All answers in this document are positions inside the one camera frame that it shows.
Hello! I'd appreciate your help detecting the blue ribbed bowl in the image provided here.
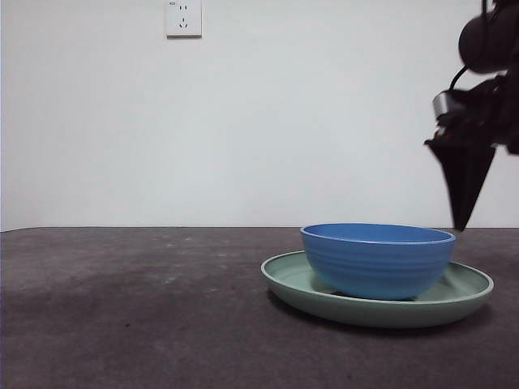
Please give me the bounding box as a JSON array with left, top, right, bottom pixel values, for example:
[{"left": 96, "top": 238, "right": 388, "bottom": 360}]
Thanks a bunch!
[{"left": 299, "top": 222, "right": 457, "bottom": 301}]

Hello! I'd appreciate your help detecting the green round plate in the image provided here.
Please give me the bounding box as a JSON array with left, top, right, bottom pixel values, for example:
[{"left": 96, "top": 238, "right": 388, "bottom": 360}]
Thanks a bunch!
[{"left": 259, "top": 250, "right": 495, "bottom": 329}]

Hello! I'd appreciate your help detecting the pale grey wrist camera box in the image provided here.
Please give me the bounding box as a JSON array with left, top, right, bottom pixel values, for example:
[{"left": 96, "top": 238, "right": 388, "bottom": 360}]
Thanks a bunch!
[{"left": 431, "top": 92, "right": 453, "bottom": 121}]

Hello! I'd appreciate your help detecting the thin black camera cable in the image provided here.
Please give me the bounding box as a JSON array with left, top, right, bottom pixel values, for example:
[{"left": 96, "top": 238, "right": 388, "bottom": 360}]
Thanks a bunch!
[{"left": 448, "top": 66, "right": 471, "bottom": 92}]

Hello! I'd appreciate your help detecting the white wall socket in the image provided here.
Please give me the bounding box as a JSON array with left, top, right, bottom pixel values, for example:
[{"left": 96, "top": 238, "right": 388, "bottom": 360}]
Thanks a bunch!
[{"left": 165, "top": 0, "right": 203, "bottom": 40}]

